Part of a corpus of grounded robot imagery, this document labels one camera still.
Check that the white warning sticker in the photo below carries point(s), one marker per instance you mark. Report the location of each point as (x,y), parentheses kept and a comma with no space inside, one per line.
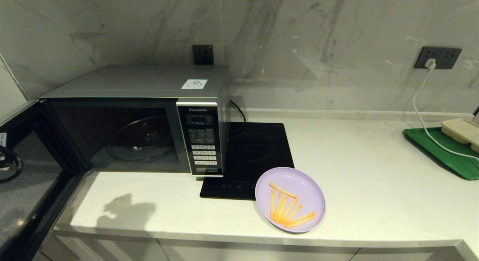
(194,84)

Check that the orange carrot sticks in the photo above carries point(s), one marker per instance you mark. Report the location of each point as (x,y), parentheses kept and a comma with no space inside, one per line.
(278,205)
(272,203)

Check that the black glass microwave door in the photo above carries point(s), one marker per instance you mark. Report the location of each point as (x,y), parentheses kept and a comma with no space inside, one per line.
(22,201)

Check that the glass microwave turntable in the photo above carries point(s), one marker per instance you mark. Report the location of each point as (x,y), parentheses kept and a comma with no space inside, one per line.
(142,141)

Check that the black wide wall socket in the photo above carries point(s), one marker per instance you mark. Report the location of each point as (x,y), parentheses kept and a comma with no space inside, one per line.
(447,57)

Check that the purple round plate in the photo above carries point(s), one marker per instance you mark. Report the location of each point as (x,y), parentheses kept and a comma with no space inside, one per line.
(307,190)

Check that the green plastic tray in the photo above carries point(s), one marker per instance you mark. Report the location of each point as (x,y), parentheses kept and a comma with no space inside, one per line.
(460,167)

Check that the beige lunch box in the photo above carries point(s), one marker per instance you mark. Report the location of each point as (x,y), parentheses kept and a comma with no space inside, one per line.
(460,130)

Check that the black induction cooktop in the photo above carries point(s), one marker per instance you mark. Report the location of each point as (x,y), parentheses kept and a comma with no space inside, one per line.
(254,148)

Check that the silver microwave oven body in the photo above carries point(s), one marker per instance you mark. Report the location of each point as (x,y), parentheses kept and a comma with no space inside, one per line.
(131,81)

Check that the grey cabinet door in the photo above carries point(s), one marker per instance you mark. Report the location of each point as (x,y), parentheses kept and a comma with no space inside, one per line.
(123,249)
(262,253)

